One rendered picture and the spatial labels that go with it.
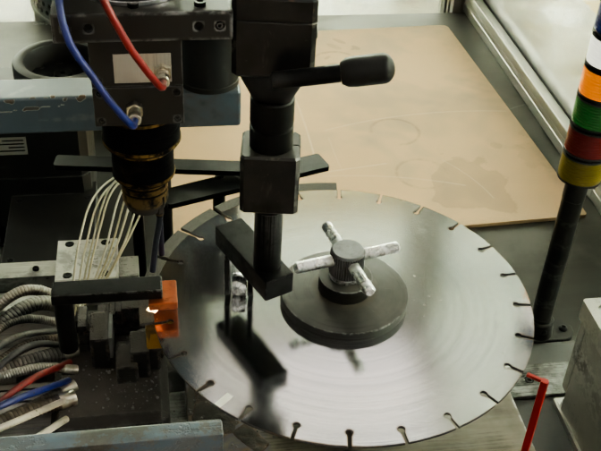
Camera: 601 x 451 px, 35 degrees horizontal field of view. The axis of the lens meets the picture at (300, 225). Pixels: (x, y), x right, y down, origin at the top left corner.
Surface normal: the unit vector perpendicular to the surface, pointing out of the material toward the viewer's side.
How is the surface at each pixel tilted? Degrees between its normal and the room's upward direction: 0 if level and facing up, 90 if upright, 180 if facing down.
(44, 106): 90
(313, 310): 5
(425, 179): 0
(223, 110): 90
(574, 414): 90
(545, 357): 0
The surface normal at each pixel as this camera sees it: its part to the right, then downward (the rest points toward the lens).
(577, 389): -0.99, 0.05
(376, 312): 0.11, -0.75
